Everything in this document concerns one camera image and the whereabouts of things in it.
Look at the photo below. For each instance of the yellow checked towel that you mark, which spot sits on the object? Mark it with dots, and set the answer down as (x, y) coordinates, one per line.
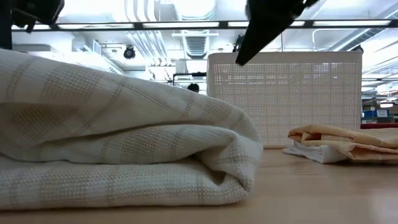
(351, 140)

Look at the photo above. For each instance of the long ceiling light fixture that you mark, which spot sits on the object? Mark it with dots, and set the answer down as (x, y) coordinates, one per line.
(180, 24)

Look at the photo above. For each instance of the black ceiling spotlight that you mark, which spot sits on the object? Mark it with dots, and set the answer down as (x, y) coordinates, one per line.
(357, 48)
(129, 53)

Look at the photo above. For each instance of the white perforated plastic basket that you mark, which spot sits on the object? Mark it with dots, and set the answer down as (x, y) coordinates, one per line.
(289, 99)

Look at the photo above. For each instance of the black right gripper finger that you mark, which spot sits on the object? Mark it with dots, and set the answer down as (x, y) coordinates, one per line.
(264, 28)

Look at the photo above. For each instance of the red storage bin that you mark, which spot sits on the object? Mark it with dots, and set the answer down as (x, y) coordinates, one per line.
(379, 125)

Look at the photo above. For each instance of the blue bin with white label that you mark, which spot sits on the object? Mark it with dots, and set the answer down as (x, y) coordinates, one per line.
(381, 113)

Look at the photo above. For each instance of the white towel with red stripes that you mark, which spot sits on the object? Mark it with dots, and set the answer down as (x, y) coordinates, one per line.
(317, 153)

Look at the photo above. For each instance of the black metal frame stand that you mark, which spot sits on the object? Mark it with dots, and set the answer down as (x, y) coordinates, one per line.
(189, 74)

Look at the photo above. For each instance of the black hanging camera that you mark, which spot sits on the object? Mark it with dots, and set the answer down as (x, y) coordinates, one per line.
(237, 43)

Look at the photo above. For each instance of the person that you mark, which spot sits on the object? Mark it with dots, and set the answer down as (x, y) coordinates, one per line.
(193, 87)

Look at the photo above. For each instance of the cream towel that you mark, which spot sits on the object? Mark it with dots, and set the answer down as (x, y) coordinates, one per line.
(124, 140)

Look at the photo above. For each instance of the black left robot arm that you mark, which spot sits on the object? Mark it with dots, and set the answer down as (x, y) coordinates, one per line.
(5, 25)

